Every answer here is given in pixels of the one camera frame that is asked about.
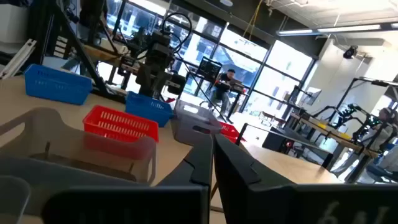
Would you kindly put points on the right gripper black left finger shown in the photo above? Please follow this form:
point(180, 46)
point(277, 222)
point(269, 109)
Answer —
point(186, 202)

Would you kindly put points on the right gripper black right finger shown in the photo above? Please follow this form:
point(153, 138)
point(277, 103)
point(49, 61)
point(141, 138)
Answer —
point(264, 202)

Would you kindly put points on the red plastic basket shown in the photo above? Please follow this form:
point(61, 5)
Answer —
point(230, 132)
point(118, 124)

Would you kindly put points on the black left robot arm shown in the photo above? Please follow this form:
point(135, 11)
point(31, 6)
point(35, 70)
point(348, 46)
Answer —
point(158, 53)

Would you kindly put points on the black background robot arm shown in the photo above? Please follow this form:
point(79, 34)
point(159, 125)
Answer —
point(351, 110)

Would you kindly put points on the black computer tower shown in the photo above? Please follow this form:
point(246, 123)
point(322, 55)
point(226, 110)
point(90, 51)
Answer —
point(273, 141)

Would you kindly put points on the wooden background table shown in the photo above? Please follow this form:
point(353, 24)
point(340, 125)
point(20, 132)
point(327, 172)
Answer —
point(335, 135)

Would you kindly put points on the blue plastic basket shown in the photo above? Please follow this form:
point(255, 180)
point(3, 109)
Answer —
point(56, 84)
point(146, 109)

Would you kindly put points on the grey computer monitor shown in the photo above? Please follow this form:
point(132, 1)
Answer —
point(311, 96)

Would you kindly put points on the black standing desk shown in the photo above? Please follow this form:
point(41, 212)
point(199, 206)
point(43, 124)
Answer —
point(237, 88)

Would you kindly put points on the person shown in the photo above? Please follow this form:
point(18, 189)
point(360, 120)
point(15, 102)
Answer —
point(222, 87)
point(387, 116)

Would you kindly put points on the black computer monitor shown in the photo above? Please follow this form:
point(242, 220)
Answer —
point(210, 68)

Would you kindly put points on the clear plastic bin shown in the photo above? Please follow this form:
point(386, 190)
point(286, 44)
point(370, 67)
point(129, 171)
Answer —
point(62, 133)

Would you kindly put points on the short ceiling light strip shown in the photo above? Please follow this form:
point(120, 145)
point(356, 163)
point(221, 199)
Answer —
point(295, 31)

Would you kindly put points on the long ceiling light strip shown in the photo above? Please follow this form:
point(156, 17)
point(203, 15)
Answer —
point(348, 28)

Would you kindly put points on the white aluminium profile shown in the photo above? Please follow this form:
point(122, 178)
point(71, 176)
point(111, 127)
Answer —
point(18, 59)

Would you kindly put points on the white cabinet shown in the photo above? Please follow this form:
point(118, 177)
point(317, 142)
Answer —
point(12, 25)

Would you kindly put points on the black table edge rail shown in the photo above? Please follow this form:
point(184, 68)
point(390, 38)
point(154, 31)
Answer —
point(289, 139)

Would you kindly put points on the black ceiling camera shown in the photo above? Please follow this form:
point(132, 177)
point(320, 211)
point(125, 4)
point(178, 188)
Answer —
point(350, 52)

